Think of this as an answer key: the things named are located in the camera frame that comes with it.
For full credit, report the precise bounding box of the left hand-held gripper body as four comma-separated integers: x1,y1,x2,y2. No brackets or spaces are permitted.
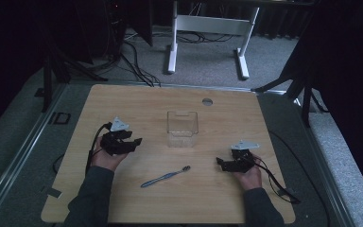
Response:
99,116,134,156

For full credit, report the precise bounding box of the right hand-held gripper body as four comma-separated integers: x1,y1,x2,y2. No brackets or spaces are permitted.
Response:
230,139,262,174

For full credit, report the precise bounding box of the person's left hand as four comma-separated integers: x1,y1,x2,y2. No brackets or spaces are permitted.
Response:
90,136,130,173

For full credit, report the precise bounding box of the person's right hand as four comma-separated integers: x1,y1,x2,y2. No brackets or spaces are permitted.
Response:
233,155,264,192

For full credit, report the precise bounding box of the blue toothbrush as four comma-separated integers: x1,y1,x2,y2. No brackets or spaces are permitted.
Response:
140,165,192,189

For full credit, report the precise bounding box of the clear plastic container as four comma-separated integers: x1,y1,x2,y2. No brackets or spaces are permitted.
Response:
165,110,199,148

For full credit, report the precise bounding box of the grey tape patch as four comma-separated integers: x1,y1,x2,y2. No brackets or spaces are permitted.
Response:
41,185,63,199

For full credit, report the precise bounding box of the black metal stand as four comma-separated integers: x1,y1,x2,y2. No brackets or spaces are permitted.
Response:
33,27,110,114
251,46,330,129

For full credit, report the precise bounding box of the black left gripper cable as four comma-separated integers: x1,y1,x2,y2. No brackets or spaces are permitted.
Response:
84,121,112,175

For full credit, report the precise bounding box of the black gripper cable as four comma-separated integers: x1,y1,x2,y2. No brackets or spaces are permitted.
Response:
84,121,112,175
254,156,302,205

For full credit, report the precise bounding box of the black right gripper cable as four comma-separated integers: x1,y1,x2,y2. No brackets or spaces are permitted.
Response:
254,156,302,205

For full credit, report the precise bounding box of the thin black floor cable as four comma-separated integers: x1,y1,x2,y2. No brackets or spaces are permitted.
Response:
268,130,331,227

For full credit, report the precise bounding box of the black floor bracket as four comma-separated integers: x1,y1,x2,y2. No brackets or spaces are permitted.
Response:
47,111,72,126

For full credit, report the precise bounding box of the bundle of black floor cables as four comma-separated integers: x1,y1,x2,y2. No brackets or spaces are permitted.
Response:
100,29,163,88

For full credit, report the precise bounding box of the metal floor rail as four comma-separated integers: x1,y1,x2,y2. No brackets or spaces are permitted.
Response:
0,82,68,221
258,89,357,227

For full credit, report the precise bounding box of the white metal desk frame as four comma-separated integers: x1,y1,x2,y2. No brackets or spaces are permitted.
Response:
166,0,261,80

